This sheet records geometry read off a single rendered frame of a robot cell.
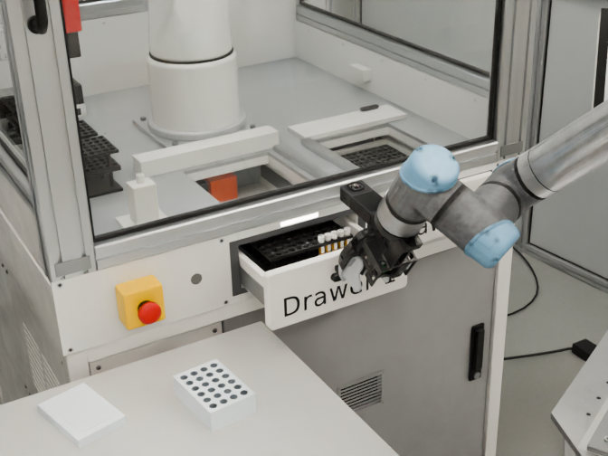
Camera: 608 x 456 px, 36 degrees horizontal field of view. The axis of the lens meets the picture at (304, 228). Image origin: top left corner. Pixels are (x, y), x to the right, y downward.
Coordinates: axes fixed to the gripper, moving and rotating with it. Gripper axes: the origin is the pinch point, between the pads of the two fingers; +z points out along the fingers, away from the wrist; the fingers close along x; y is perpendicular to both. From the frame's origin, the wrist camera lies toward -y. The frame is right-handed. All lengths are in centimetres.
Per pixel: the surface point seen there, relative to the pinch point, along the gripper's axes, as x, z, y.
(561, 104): 153, 86, -69
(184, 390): -32.8, 10.0, 7.4
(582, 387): 25.4, -4.7, 34.1
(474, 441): 48, 70, 25
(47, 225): -46, 0, -23
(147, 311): -33.7, 9.0, -7.3
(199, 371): -28.8, 11.1, 4.8
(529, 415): 85, 97, 21
